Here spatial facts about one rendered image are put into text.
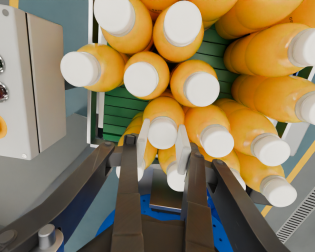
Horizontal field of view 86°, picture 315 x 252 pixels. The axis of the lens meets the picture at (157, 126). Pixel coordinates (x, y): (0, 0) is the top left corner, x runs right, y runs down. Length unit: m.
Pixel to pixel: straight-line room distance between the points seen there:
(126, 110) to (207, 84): 0.27
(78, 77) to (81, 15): 1.25
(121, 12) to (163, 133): 0.14
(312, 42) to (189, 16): 0.13
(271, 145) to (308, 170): 1.76
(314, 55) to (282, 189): 0.17
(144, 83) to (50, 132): 0.20
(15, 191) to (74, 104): 0.86
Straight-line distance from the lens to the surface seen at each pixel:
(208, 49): 0.42
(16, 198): 0.82
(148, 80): 0.20
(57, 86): 0.34
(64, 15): 1.52
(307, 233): 2.55
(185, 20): 0.21
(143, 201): 0.45
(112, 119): 0.45
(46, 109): 0.32
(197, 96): 0.21
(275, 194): 0.31
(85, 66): 0.22
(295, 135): 0.61
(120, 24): 0.21
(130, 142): 0.15
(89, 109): 0.38
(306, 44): 0.25
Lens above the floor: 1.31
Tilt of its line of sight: 70 degrees down
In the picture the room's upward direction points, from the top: 173 degrees counter-clockwise
